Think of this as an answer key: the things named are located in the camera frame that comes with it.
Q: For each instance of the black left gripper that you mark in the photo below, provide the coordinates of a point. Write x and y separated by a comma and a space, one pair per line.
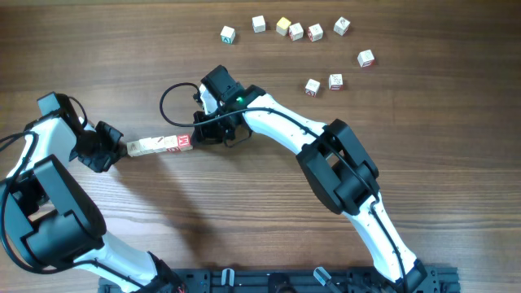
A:
118, 150

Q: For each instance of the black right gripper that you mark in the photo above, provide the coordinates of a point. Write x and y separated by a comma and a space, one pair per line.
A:
202, 134

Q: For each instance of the green soccer ball block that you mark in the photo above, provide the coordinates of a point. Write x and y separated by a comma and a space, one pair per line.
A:
133, 148

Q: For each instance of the red top wooden block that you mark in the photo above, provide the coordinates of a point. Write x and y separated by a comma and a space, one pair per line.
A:
184, 142

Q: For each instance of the red letter M block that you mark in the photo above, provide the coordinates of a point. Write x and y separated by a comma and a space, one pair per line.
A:
146, 146

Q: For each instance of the blue top spiral block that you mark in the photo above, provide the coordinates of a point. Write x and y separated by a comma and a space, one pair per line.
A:
171, 143

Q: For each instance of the red letter A block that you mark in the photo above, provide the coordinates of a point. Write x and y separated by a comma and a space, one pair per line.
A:
312, 87

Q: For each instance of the letter B wooden block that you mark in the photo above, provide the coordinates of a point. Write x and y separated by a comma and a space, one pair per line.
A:
158, 144

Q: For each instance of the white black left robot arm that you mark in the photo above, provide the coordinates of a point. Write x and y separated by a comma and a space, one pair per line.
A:
48, 222

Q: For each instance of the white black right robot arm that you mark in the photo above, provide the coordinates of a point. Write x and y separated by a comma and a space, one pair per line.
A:
335, 164

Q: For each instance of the green letter A block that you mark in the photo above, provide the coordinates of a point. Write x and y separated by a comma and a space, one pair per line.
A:
228, 35

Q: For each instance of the plain white wooden block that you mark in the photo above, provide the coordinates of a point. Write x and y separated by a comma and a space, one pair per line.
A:
258, 24

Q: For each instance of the yellow top wooden block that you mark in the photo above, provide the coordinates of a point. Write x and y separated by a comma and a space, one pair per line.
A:
282, 26

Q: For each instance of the apple picture wooden block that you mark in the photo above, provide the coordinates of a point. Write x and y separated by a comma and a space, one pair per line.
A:
295, 31

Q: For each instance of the red letter I block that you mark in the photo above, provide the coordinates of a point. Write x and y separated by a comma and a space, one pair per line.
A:
335, 82

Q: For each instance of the red drawing wooden block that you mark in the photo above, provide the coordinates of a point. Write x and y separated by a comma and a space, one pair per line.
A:
315, 32

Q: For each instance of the red number 6 block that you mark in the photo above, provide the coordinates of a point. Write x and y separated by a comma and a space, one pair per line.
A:
341, 26

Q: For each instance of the red letter Y block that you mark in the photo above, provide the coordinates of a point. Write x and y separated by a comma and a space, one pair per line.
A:
365, 58

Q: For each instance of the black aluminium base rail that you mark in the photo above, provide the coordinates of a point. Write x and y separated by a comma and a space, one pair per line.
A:
356, 279

